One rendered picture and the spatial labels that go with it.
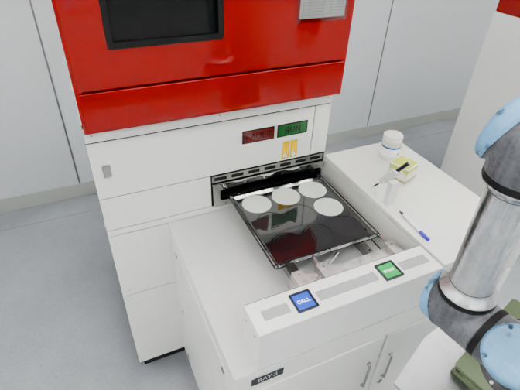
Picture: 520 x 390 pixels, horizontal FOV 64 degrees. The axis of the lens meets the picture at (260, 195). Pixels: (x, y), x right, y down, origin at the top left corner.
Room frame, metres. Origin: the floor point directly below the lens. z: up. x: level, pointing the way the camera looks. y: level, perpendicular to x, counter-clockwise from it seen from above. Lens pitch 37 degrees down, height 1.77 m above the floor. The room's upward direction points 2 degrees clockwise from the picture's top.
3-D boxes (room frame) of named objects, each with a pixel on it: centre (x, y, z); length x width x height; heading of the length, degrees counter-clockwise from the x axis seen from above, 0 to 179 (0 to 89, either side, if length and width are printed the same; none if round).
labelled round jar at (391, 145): (1.36, -0.48, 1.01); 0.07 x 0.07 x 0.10
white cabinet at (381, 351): (1.02, -0.26, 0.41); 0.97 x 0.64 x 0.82; 116
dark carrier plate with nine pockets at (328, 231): (1.07, -0.14, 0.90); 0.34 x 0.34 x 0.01; 26
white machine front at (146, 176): (1.19, 0.13, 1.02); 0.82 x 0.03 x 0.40; 116
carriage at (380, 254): (0.84, -0.27, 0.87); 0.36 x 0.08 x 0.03; 116
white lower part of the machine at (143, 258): (1.50, 0.28, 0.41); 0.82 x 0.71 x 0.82; 116
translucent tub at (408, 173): (1.22, -0.49, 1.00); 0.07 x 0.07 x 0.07; 46
